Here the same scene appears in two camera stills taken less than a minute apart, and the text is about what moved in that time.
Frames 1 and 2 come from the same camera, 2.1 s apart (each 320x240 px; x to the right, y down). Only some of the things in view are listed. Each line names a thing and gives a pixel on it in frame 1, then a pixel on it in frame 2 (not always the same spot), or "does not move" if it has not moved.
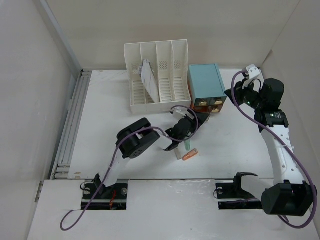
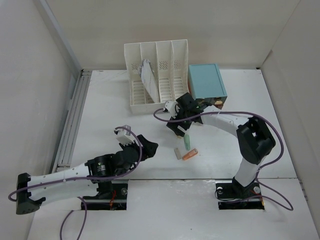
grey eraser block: x=178 y=154 does not move
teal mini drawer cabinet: x=208 y=92 does not move
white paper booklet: x=148 y=76 does not move
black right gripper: x=239 y=90 to x=173 y=125
